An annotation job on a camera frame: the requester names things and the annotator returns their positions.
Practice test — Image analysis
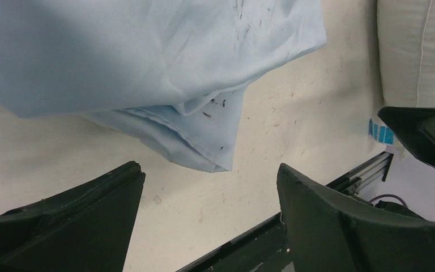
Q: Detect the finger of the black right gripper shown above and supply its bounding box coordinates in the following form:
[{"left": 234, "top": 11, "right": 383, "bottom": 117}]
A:
[{"left": 378, "top": 107, "right": 435, "bottom": 169}]

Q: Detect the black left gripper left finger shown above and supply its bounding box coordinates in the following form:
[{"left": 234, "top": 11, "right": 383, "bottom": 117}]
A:
[{"left": 0, "top": 161, "right": 146, "bottom": 271}]

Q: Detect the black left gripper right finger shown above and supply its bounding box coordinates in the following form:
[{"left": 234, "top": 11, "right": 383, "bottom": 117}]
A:
[{"left": 276, "top": 163, "right": 435, "bottom": 272}]

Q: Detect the white pillow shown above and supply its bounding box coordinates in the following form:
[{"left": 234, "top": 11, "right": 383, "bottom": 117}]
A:
[{"left": 377, "top": 0, "right": 435, "bottom": 108}]

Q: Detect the light blue pillowcase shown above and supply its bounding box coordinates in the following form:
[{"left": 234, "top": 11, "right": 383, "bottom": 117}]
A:
[{"left": 0, "top": 1, "right": 327, "bottom": 173}]

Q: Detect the blue pillow label tag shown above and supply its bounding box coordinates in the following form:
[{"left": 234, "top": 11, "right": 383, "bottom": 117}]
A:
[{"left": 368, "top": 118, "right": 397, "bottom": 145}]

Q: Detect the aluminium table edge rail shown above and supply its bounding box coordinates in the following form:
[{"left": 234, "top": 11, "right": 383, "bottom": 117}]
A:
[{"left": 184, "top": 152, "right": 393, "bottom": 271}]

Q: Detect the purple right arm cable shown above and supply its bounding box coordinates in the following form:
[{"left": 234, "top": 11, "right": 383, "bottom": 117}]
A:
[{"left": 369, "top": 194, "right": 408, "bottom": 208}]

